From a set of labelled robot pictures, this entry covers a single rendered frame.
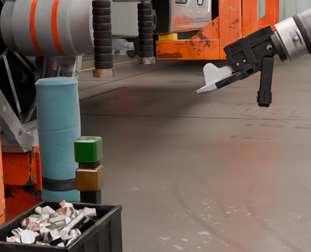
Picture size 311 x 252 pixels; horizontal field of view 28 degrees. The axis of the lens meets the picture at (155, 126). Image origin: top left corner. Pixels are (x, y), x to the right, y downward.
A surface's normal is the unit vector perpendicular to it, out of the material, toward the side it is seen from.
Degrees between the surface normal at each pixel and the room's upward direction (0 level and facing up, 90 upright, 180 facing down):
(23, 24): 86
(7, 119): 90
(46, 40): 116
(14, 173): 80
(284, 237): 0
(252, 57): 90
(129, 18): 99
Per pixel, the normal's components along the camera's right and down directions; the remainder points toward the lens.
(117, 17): 0.60, 0.30
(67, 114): 0.53, 0.09
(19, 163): -0.23, 0.00
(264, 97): -0.15, 0.22
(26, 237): 0.31, -0.22
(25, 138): 0.97, 0.01
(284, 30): -0.38, -0.37
